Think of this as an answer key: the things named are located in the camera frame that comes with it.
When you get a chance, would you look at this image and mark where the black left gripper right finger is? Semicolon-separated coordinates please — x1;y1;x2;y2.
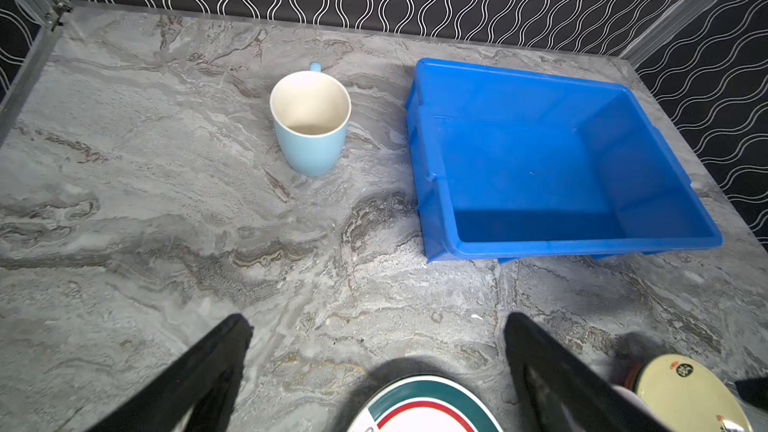
504;312;667;431

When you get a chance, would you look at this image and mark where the blue plastic bin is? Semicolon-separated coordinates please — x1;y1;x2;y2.
405;58;723;263

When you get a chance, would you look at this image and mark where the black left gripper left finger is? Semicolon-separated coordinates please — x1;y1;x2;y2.
91;314;253;431

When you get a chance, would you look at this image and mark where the cream yellow patterned plate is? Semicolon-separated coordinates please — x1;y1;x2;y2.
624;354;753;431

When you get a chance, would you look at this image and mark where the light blue ceramic mug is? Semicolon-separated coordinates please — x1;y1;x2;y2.
269;62;352;177

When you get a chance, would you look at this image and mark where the aluminium frame post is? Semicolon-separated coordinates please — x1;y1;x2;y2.
1;0;72;140
619;0;718;67

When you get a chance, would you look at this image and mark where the left aluminium frame post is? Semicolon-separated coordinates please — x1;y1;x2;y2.
1;0;72;140

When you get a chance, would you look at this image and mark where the white plate green red rim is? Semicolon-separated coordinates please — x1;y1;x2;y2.
347;374;501;432

